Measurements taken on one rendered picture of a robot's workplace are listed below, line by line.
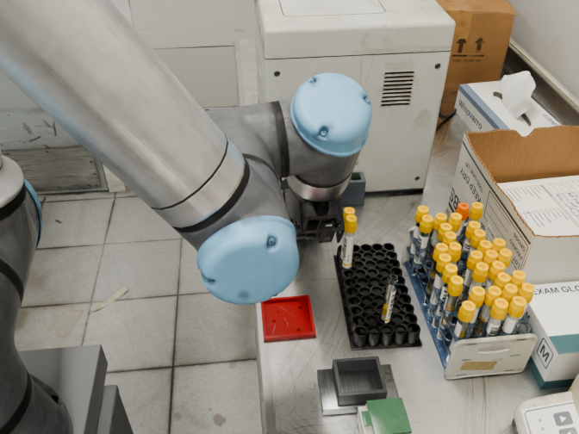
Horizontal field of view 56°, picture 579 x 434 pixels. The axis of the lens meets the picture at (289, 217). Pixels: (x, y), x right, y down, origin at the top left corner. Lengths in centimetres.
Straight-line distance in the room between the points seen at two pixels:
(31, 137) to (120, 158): 210
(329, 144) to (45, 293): 175
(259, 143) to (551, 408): 42
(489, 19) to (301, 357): 85
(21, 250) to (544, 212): 70
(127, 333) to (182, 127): 160
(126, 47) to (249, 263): 16
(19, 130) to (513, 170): 194
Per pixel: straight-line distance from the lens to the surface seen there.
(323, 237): 71
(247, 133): 50
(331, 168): 54
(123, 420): 76
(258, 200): 40
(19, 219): 59
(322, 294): 78
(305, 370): 70
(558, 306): 75
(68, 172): 251
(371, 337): 72
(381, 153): 92
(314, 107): 50
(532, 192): 94
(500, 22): 131
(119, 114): 34
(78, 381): 69
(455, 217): 76
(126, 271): 213
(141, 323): 194
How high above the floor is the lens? 145
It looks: 40 degrees down
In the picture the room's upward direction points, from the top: straight up
